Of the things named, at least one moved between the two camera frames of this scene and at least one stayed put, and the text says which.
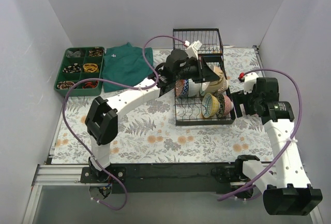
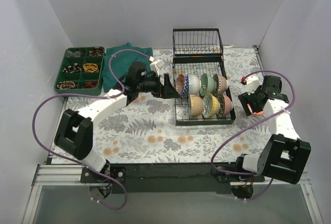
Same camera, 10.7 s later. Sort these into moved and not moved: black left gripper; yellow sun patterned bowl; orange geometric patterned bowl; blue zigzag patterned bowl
Moved: black left gripper
Not moved: orange geometric patterned bowl; blue zigzag patterned bowl; yellow sun patterned bowl
